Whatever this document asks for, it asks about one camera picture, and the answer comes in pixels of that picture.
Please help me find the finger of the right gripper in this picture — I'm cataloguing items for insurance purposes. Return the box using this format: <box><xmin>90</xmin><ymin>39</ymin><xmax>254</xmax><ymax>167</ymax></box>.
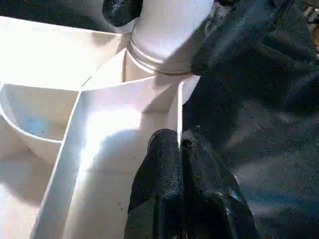
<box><xmin>190</xmin><ymin>0</ymin><xmax>282</xmax><ymax>75</ymax></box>
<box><xmin>102</xmin><ymin>0</ymin><xmax>144</xmax><ymax>27</ymax></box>

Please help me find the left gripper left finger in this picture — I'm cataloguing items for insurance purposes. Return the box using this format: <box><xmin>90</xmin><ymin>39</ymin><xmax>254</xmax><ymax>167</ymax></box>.
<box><xmin>124</xmin><ymin>128</ymin><xmax>185</xmax><ymax>239</ymax></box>

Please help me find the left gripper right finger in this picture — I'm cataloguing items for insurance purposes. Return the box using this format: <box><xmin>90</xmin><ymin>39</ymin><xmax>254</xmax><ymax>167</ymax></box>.
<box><xmin>181</xmin><ymin>129</ymin><xmax>260</xmax><ymax>239</ymax></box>

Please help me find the white plastic table leg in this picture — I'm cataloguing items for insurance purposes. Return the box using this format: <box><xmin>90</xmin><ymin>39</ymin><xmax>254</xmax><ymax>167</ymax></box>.
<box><xmin>124</xmin><ymin>0</ymin><xmax>215</xmax><ymax>76</ymax></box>

